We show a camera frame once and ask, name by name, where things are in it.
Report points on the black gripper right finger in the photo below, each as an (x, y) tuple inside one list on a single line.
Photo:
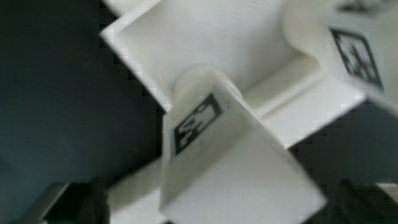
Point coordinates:
[(365, 204)]

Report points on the white U-shaped obstacle frame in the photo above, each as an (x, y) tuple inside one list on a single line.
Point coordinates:
[(134, 197)]

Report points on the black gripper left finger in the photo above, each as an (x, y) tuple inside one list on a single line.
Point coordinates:
[(71, 204)]

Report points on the white chair leg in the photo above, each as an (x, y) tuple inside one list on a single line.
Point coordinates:
[(343, 32), (233, 180)]

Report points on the white chair seat plate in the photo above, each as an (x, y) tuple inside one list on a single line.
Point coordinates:
[(223, 33)]

